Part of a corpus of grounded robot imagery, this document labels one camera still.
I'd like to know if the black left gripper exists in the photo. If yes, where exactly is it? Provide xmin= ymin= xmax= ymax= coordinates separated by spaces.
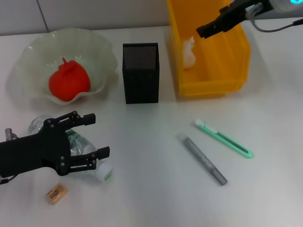
xmin=0 ymin=111 xmax=111 ymax=180

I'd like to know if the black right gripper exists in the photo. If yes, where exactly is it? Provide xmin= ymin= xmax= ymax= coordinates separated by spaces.
xmin=196 ymin=0 xmax=273 ymax=38

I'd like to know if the clear green-label water bottle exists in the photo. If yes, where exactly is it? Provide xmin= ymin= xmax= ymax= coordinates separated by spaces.
xmin=28 ymin=115 xmax=114 ymax=183

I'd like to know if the white paper ball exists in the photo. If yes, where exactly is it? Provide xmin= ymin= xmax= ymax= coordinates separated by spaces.
xmin=183 ymin=36 xmax=197 ymax=70

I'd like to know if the orange toy fruit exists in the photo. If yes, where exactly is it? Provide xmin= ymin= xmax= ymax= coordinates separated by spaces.
xmin=49 ymin=57 xmax=91 ymax=102

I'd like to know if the small tan eraser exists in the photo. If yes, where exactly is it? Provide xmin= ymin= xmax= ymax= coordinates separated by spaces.
xmin=45 ymin=182 xmax=69 ymax=205

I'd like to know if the mint green utility knife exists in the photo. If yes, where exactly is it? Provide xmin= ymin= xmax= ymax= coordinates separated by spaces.
xmin=193 ymin=119 xmax=255 ymax=159

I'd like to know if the black mesh pen holder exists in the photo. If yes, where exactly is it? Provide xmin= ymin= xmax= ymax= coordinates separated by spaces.
xmin=122 ymin=43 xmax=160 ymax=105

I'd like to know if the wavy green glass fruit plate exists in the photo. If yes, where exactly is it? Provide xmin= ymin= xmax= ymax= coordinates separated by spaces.
xmin=14 ymin=27 xmax=118 ymax=105

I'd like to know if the grey marker pen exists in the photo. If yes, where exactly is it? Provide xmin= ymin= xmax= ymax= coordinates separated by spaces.
xmin=175 ymin=133 xmax=228 ymax=186

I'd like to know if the yellow plastic bin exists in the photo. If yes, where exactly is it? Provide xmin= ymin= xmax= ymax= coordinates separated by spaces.
xmin=166 ymin=0 xmax=251 ymax=97

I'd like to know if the right gripper cable with plug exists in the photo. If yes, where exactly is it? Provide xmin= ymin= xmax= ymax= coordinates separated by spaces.
xmin=246 ymin=4 xmax=303 ymax=33

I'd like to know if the gripper cable with plug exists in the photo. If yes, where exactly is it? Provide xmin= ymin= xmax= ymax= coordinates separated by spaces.
xmin=0 ymin=128 xmax=18 ymax=185
xmin=246 ymin=4 xmax=303 ymax=33

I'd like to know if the left gripper cable with plug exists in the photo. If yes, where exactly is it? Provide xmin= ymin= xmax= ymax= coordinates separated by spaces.
xmin=0 ymin=128 xmax=18 ymax=185

